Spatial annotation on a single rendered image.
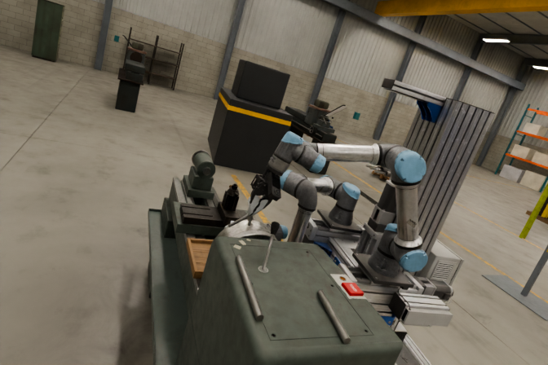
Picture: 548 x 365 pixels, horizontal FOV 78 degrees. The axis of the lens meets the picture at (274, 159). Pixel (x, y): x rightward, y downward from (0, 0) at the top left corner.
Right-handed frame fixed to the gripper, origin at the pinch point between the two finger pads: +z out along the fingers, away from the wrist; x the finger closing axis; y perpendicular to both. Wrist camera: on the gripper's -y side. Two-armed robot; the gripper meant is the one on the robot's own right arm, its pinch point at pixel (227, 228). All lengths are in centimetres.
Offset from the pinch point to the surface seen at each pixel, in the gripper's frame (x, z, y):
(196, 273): -18.1, 13.6, -13.3
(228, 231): 11.4, 8.1, -23.7
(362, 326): 18, -19, -86
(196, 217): -10.6, 9.3, 28.6
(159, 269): -54, 21, 38
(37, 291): -108, 91, 83
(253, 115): -1, -149, 425
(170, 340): -54, 19, -18
